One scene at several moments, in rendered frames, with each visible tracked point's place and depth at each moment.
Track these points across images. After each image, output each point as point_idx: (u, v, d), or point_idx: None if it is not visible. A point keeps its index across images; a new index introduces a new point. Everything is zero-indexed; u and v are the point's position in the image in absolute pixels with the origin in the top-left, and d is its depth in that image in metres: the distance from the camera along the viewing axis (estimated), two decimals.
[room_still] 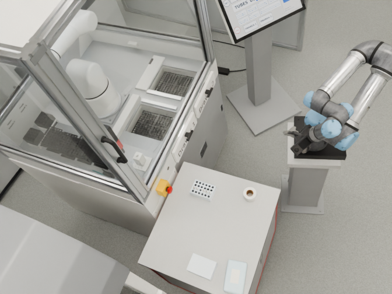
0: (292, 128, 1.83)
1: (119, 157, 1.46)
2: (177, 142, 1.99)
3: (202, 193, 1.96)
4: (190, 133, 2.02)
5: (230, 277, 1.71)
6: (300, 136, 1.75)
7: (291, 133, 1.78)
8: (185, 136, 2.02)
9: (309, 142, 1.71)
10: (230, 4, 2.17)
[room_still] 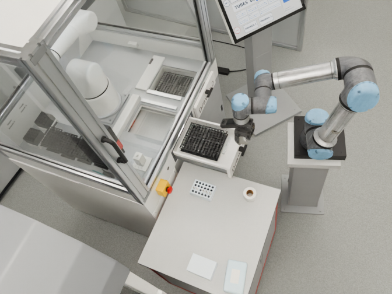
0: None
1: (119, 157, 1.46)
2: (231, 157, 1.88)
3: (202, 193, 1.96)
4: (244, 147, 1.92)
5: (230, 277, 1.71)
6: None
7: None
8: (240, 150, 1.92)
9: (233, 123, 1.70)
10: (230, 4, 2.17)
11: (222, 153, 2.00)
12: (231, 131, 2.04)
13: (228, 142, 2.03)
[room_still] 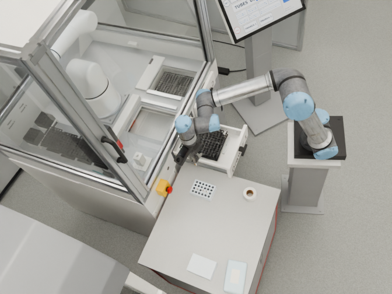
0: None
1: (119, 157, 1.46)
2: (231, 157, 1.88)
3: (202, 193, 1.96)
4: (244, 147, 1.92)
5: (230, 277, 1.71)
6: None
7: None
8: (240, 150, 1.92)
9: (187, 149, 1.69)
10: (230, 4, 2.17)
11: (222, 153, 2.00)
12: (231, 131, 2.04)
13: (228, 142, 2.03)
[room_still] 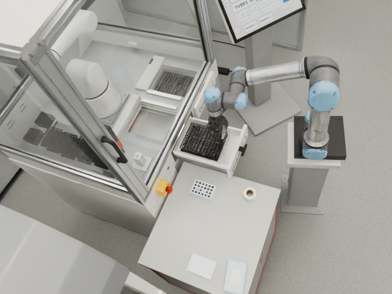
0: (223, 133, 1.87)
1: (119, 157, 1.46)
2: (231, 157, 1.88)
3: (202, 193, 1.96)
4: (244, 147, 1.92)
5: (230, 277, 1.71)
6: (223, 116, 1.81)
7: (228, 123, 1.85)
8: (240, 150, 1.92)
9: None
10: (230, 4, 2.17)
11: (222, 153, 2.00)
12: (231, 131, 2.04)
13: (228, 142, 2.03)
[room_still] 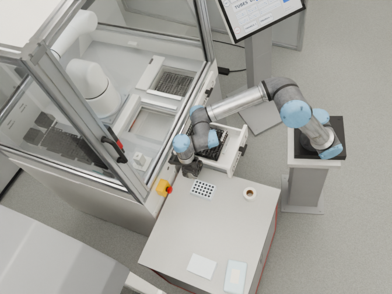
0: None
1: (119, 157, 1.46)
2: (231, 157, 1.88)
3: (202, 193, 1.96)
4: (244, 147, 1.92)
5: (230, 277, 1.71)
6: None
7: None
8: (240, 150, 1.92)
9: (179, 160, 1.68)
10: (230, 4, 2.17)
11: (222, 153, 2.00)
12: (231, 131, 2.04)
13: (228, 142, 2.03)
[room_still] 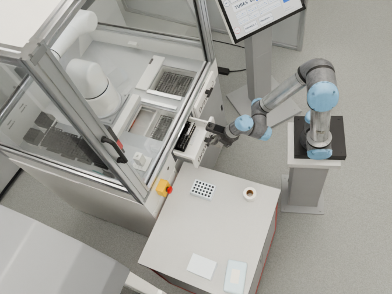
0: None
1: (119, 157, 1.46)
2: (196, 148, 1.95)
3: (202, 193, 1.96)
4: (210, 138, 1.98)
5: (230, 277, 1.71)
6: None
7: None
8: (205, 141, 1.98)
9: (221, 132, 1.81)
10: (230, 4, 2.17)
11: (189, 144, 2.07)
12: (199, 123, 2.10)
13: (196, 133, 2.09)
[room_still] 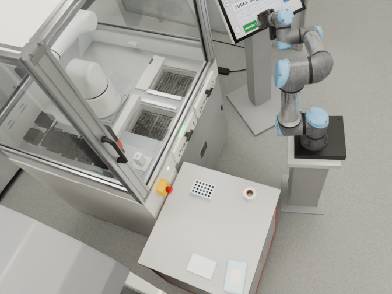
0: (257, 20, 2.05)
1: (119, 157, 1.46)
2: (177, 142, 1.99)
3: (202, 193, 1.96)
4: (190, 133, 2.02)
5: (230, 277, 1.71)
6: (266, 27, 1.97)
7: (259, 28, 2.03)
8: (185, 136, 2.02)
9: None
10: (230, 4, 2.17)
11: None
12: None
13: None
